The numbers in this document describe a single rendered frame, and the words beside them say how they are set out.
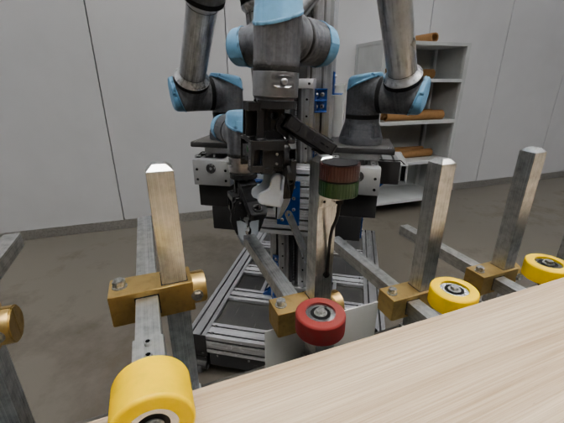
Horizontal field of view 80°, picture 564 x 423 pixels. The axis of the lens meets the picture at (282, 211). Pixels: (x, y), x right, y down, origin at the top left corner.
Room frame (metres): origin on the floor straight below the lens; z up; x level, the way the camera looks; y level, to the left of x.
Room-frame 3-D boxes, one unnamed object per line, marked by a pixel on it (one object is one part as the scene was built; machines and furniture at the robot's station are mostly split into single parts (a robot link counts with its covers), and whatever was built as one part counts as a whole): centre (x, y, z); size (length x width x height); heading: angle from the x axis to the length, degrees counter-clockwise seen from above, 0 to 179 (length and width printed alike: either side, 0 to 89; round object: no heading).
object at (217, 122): (0.95, 0.13, 1.12); 0.11 x 0.11 x 0.08; 28
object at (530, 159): (0.72, -0.53, 0.88); 0.04 x 0.04 x 0.48; 21
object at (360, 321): (0.57, -0.09, 0.75); 0.26 x 0.01 x 0.10; 111
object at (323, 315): (0.44, -0.06, 0.85); 0.08 x 0.08 x 0.11
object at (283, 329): (0.52, -0.05, 0.84); 0.14 x 0.06 x 0.05; 111
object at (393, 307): (0.62, -0.28, 0.81); 0.14 x 0.06 x 0.05; 111
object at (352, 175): (0.49, -0.09, 1.12); 0.06 x 0.06 x 0.02
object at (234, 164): (0.85, 0.10, 1.05); 0.08 x 0.08 x 0.05
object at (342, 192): (0.49, -0.09, 1.10); 0.06 x 0.06 x 0.02
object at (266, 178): (0.60, 0.03, 1.05); 0.06 x 0.03 x 0.09; 111
